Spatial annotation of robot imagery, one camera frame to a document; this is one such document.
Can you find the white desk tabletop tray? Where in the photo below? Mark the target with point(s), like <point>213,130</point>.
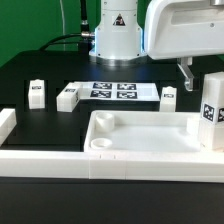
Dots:
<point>145,131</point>

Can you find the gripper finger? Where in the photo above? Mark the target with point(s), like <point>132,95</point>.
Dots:
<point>191,83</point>

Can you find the white U-shaped obstacle fence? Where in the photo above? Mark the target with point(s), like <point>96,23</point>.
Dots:
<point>112,165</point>

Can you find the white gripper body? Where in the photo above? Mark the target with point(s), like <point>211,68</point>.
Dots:
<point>184,28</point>

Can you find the white fiducial marker sheet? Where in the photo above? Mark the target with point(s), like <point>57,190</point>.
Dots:
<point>121,91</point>

